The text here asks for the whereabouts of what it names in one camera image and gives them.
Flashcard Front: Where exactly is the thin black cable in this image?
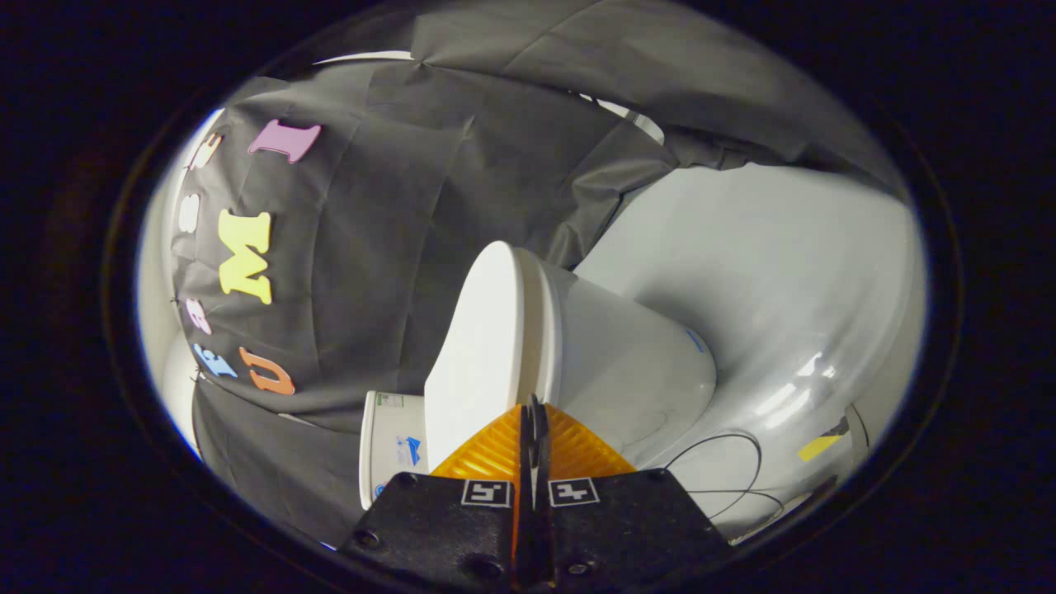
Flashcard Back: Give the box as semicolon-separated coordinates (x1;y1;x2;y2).
660;431;785;522

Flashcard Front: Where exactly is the white ceramic toilet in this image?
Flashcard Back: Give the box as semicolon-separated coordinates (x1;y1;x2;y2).
359;260;719;511

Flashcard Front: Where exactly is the black backdrop cloth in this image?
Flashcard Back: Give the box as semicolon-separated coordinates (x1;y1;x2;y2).
169;0;908;547

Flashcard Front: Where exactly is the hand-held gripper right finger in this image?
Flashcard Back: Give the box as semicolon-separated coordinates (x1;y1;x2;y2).
534;394;735;591

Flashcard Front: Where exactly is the white toilet seat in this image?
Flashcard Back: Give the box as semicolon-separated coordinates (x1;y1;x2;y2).
515;247;564;407

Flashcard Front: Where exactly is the yellow tape strip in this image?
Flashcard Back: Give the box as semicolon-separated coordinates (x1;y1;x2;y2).
798;434;844;463

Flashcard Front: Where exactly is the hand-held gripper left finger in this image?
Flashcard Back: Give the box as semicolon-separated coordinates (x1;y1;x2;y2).
337;394;536;591

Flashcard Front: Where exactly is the white toilet lid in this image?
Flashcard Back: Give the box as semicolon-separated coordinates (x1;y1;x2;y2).
423;241;530;471

